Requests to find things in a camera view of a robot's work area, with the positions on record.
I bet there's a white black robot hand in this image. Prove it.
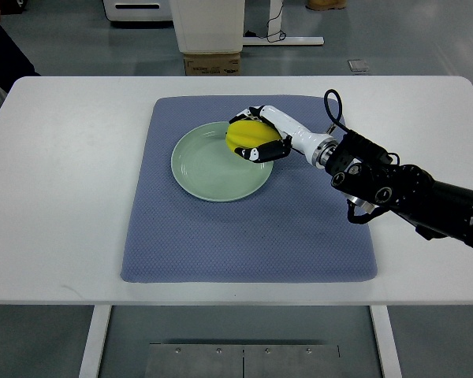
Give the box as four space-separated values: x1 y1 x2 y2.
229 106 338 169

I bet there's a yellow starfruit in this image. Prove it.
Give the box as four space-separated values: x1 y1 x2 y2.
225 120 282 152

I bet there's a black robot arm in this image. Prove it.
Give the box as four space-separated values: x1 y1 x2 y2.
325 129 473 248

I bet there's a grey floor socket plate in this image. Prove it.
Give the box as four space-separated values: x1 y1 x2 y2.
347 59 370 72

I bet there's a light green plate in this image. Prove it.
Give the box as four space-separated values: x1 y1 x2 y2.
170 122 274 202

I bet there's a blue textured mat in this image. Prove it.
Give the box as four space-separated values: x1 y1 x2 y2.
121 95 378 283

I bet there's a white desk leg base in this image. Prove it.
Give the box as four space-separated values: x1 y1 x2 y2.
243 0 325 46

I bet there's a tan shoe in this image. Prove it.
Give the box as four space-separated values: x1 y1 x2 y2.
306 0 348 12

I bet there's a cardboard box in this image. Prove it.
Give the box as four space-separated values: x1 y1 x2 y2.
183 52 241 76

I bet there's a white bin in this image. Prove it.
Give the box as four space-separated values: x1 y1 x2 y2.
169 0 245 54

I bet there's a right white table leg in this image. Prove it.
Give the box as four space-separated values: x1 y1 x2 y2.
370 306 402 378

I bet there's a white table leg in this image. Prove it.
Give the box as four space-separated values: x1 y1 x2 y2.
370 306 402 378
79 305 112 378

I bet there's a white appliance with slot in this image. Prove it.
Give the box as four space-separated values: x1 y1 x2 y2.
102 0 173 23

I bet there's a left white table leg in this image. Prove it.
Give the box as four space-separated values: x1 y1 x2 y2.
79 305 112 378

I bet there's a person in dark clothes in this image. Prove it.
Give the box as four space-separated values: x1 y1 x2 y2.
0 9 40 100

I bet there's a black cable on floor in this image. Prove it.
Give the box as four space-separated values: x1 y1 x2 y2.
244 0 288 43

